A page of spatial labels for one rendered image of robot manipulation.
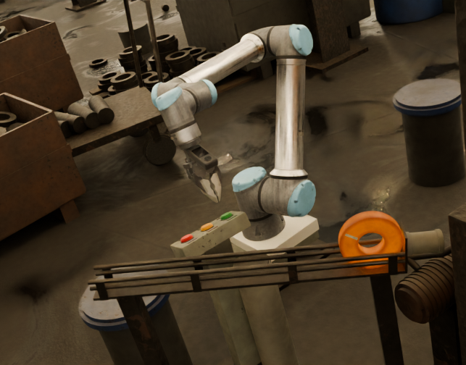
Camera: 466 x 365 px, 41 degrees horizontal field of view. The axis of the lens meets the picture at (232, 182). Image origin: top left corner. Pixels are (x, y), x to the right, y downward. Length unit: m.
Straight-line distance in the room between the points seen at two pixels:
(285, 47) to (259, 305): 1.00
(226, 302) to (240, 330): 0.14
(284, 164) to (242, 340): 0.69
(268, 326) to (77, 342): 1.02
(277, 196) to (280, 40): 0.60
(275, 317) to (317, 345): 0.39
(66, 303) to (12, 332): 0.26
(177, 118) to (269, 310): 0.66
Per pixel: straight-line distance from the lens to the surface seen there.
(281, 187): 2.45
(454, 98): 2.92
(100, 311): 2.13
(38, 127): 3.43
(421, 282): 1.74
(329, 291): 2.57
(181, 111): 1.95
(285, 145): 2.45
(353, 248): 1.59
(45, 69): 5.04
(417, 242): 1.61
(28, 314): 3.07
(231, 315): 2.16
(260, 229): 2.62
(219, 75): 2.30
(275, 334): 2.05
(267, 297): 1.95
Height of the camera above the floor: 1.66
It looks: 29 degrees down
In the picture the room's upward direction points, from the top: 16 degrees counter-clockwise
